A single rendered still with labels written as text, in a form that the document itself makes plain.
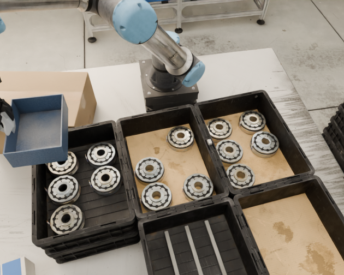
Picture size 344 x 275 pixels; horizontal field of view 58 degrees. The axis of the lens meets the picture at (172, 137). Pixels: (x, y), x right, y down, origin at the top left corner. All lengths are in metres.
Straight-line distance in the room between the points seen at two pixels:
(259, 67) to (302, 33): 1.66
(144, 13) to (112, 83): 0.78
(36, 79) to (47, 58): 1.61
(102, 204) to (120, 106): 0.57
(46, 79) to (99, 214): 0.64
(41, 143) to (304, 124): 1.12
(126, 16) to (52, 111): 0.39
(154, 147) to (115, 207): 0.27
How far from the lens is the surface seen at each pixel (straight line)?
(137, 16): 0.90
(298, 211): 1.14
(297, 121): 1.54
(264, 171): 1.18
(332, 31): 3.52
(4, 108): 0.91
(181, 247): 1.02
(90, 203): 1.11
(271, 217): 1.10
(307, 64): 3.02
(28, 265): 1.17
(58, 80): 1.41
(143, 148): 1.19
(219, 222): 1.06
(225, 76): 1.66
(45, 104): 1.04
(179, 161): 1.15
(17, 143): 1.01
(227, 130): 1.21
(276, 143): 1.22
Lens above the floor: 1.81
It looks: 54 degrees down
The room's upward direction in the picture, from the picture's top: straight up
